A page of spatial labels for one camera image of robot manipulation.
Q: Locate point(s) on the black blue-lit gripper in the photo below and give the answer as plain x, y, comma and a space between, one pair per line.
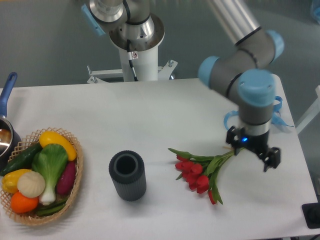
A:
238, 138

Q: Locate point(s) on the red tulip bouquet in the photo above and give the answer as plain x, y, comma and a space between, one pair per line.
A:
201, 172

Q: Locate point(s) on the dark grey ribbed vase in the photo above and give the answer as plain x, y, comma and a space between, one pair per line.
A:
127, 171

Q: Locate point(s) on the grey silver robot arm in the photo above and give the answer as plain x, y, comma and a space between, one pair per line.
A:
242, 77

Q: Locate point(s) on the light blue ribbon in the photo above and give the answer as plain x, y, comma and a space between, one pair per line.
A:
276, 115

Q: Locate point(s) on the black device at edge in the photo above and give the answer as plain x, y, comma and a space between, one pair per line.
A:
311, 212

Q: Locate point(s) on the white table mounting brackets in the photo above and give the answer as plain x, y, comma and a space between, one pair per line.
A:
165, 72

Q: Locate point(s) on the purple sweet potato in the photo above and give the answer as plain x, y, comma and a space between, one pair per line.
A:
67, 179

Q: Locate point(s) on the green bok choy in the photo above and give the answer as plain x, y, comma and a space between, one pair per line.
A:
50, 163

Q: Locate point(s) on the green pea pods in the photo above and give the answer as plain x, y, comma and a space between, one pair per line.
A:
51, 209

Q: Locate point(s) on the cream white steamed bun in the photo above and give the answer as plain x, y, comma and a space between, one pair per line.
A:
31, 184

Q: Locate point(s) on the woven wicker basket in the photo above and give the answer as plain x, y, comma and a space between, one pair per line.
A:
30, 218

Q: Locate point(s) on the dark green cucumber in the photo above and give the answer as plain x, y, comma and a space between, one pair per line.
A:
23, 160

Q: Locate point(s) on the orange fruit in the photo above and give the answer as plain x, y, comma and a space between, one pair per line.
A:
21, 204

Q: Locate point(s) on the yellow bell pepper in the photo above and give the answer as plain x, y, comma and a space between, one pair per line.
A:
10, 180

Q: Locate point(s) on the white metal frame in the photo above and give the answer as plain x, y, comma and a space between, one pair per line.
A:
309, 114

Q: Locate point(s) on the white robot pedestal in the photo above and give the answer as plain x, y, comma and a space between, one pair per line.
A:
137, 45

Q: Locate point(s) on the blue handled saucepan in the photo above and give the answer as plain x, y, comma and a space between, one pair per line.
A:
9, 138

